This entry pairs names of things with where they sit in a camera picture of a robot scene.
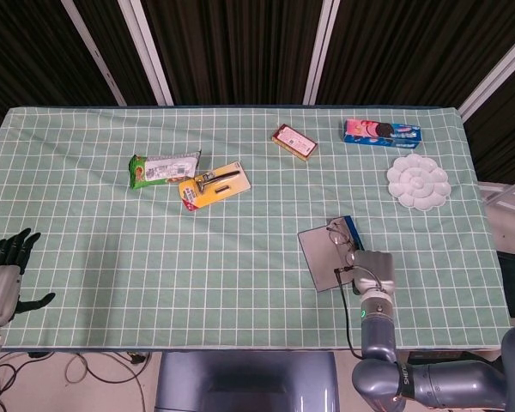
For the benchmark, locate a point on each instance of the white flower paint palette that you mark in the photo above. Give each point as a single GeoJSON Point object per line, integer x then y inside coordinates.
{"type": "Point", "coordinates": [418, 182]}

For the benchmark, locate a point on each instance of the razor on yellow card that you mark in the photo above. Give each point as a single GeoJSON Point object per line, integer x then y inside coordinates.
{"type": "Point", "coordinates": [214, 189]}

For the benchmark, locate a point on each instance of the small red yellow box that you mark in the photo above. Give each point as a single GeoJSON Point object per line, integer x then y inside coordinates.
{"type": "Point", "coordinates": [294, 139]}

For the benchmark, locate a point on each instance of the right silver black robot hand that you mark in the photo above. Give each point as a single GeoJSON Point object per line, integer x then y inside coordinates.
{"type": "Point", "coordinates": [373, 270]}

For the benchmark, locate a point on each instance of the green snack packet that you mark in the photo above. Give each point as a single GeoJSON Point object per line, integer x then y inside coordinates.
{"type": "Point", "coordinates": [163, 169]}

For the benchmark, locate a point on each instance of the white metal rack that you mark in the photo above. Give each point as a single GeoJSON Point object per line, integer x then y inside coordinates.
{"type": "Point", "coordinates": [506, 199]}

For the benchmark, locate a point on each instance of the white frame post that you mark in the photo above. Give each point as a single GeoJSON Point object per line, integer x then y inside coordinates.
{"type": "Point", "coordinates": [94, 51]}
{"type": "Point", "coordinates": [319, 51]}
{"type": "Point", "coordinates": [148, 56]}
{"type": "Point", "coordinates": [493, 79]}

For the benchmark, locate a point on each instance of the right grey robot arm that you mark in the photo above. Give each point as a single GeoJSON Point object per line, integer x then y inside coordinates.
{"type": "Point", "coordinates": [377, 335]}

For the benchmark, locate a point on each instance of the dark blue glasses case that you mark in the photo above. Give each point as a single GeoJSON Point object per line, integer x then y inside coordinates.
{"type": "Point", "coordinates": [322, 257]}

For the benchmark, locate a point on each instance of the green white grid tablecloth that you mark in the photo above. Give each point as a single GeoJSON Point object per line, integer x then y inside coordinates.
{"type": "Point", "coordinates": [197, 279]}

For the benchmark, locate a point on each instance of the blue cookie box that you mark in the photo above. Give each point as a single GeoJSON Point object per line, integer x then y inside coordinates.
{"type": "Point", "coordinates": [382, 135]}

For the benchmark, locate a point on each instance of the wire-frame eyeglasses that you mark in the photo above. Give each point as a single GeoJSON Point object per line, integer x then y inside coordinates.
{"type": "Point", "coordinates": [337, 234]}

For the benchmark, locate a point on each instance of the grey blue robot torso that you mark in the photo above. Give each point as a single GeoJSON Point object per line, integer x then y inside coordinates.
{"type": "Point", "coordinates": [240, 377]}

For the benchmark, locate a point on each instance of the black pleated curtain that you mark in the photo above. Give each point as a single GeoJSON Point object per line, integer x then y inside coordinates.
{"type": "Point", "coordinates": [240, 43]}

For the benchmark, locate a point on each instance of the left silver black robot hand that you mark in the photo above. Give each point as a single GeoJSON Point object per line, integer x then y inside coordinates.
{"type": "Point", "coordinates": [0, 292]}

